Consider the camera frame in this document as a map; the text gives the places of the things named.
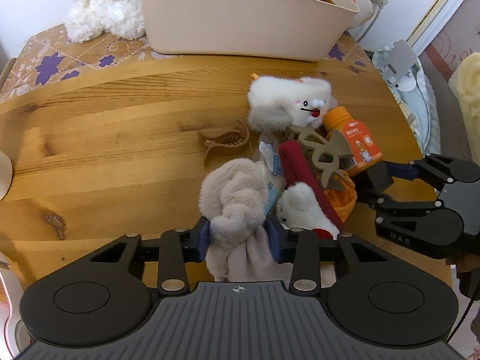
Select orange vitamin bottle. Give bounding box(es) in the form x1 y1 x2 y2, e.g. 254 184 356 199
323 106 383 177

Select taupe hair claw clip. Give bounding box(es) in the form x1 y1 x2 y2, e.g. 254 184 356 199
285 124 353 192

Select red white plush headband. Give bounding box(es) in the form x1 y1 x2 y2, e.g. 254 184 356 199
276 141 343 240

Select beige plush sock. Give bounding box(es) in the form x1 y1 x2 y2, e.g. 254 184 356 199
199 158 292 283

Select white plush slipper toy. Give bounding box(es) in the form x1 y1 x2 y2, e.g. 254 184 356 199
247 76 338 133

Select bread bun packet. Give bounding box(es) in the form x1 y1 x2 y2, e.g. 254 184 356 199
258 133 287 214

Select white phone stand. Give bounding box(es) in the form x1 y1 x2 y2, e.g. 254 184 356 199
380 40 417 92

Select brown hair claw clip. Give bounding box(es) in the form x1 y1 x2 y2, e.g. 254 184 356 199
197 119 251 166

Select white red headphones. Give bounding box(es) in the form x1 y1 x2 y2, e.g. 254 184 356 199
0 253 32 359

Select beige plastic storage bin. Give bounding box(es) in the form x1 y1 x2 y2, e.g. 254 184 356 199
141 0 359 62

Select patterned brown table mat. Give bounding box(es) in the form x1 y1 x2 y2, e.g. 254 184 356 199
0 23 370 100

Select white plush lamb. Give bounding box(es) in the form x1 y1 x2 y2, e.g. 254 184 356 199
64 0 146 43

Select white power cable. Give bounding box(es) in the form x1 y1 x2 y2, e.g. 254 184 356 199
355 0 387 44

